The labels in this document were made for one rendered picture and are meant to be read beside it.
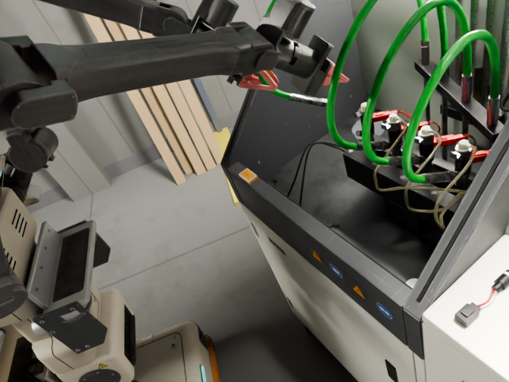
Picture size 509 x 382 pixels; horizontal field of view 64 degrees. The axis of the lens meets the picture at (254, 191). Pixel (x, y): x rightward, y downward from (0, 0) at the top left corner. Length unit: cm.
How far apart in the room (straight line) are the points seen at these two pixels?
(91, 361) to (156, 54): 82
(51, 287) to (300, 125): 80
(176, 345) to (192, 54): 131
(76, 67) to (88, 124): 259
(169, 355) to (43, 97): 137
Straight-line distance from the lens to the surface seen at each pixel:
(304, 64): 79
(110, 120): 307
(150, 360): 176
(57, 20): 285
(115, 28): 261
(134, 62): 55
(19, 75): 49
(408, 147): 68
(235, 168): 116
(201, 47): 62
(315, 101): 98
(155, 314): 224
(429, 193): 91
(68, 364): 117
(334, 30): 127
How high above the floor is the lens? 164
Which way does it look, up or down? 41 degrees down
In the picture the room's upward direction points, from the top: 24 degrees counter-clockwise
